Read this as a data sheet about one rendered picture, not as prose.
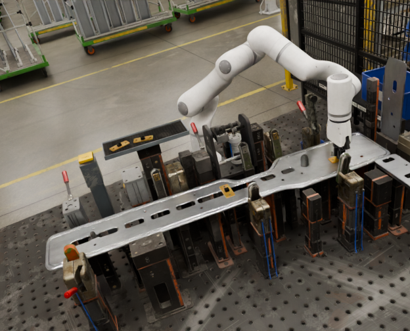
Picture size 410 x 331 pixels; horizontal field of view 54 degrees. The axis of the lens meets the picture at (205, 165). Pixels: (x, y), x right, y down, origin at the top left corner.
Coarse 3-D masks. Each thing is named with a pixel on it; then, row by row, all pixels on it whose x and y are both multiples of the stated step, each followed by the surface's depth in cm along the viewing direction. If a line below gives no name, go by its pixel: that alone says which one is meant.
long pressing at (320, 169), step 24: (360, 144) 167; (288, 168) 162; (312, 168) 159; (336, 168) 156; (192, 192) 160; (216, 192) 157; (240, 192) 154; (264, 192) 152; (120, 216) 155; (144, 216) 152; (168, 216) 150; (192, 216) 147; (48, 240) 150; (72, 240) 148; (96, 240) 145; (120, 240) 143; (48, 264) 140
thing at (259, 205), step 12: (252, 204) 140; (264, 204) 139; (252, 216) 144; (264, 216) 139; (264, 228) 141; (264, 240) 144; (264, 252) 149; (252, 264) 162; (264, 264) 151; (276, 264) 153; (264, 276) 154; (276, 276) 154
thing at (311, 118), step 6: (306, 96) 166; (312, 96) 164; (306, 102) 167; (312, 102) 168; (306, 108) 169; (312, 108) 169; (312, 114) 170; (312, 120) 171; (318, 126) 172; (312, 132) 172; (318, 132) 172
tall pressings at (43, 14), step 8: (40, 0) 942; (48, 0) 946; (56, 0) 948; (40, 8) 948; (56, 8) 961; (64, 8) 942; (40, 16) 948; (48, 16) 957; (56, 16) 968; (72, 16) 961
